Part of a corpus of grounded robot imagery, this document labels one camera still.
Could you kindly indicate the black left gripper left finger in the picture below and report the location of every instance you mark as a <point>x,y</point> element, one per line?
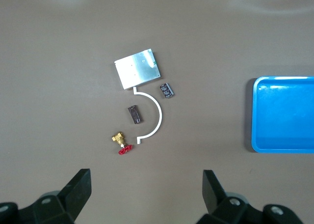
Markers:
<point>61,206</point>

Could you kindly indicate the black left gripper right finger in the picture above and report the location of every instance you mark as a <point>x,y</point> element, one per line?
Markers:
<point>220,209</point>

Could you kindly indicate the dark brown small block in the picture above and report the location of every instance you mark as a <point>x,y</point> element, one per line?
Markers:
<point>135,114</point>

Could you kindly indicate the brass valve red handwheel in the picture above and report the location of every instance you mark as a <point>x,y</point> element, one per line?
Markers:
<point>118,138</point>

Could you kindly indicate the blue plastic tray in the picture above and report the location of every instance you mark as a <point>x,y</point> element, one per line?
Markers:
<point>287,116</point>

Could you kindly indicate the brown table cover mat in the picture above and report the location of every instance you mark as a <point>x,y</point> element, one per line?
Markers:
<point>73,62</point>

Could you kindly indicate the silver metal plate box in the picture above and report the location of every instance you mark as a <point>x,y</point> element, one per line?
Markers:
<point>137,69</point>

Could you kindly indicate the white semicircular bracket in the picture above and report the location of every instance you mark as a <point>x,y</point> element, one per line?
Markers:
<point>160,114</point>

